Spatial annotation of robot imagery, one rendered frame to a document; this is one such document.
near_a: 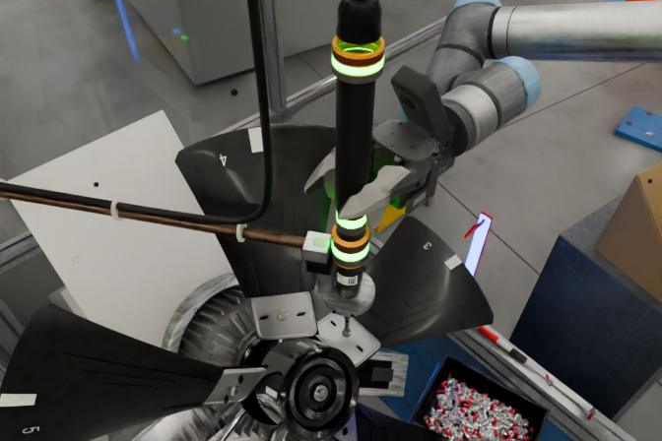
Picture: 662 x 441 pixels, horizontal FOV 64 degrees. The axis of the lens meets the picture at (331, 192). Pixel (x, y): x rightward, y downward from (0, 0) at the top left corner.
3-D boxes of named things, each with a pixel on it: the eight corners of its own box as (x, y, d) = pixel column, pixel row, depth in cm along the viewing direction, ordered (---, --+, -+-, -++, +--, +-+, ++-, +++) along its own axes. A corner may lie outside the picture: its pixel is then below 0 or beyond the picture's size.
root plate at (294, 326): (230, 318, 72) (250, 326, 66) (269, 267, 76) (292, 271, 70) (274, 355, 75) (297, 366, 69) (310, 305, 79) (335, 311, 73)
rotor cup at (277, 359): (212, 387, 73) (249, 415, 62) (276, 301, 78) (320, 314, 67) (283, 441, 78) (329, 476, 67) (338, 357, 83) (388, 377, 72)
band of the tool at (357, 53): (327, 83, 45) (327, 52, 42) (338, 57, 47) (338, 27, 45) (378, 90, 44) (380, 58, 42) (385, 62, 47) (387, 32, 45)
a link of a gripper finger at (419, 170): (401, 210, 53) (441, 162, 58) (402, 199, 52) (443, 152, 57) (362, 190, 55) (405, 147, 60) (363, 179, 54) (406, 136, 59)
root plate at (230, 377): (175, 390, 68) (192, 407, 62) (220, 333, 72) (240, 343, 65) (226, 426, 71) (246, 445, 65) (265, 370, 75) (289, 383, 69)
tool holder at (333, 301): (300, 309, 68) (297, 263, 61) (313, 266, 73) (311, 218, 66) (369, 322, 67) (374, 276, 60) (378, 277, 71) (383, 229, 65)
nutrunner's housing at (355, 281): (330, 314, 70) (330, -32, 38) (336, 289, 73) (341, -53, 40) (359, 319, 70) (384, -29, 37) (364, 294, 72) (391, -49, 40)
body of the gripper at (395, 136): (404, 220, 61) (468, 172, 66) (412, 165, 54) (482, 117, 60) (357, 186, 64) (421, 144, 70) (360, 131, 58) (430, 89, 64)
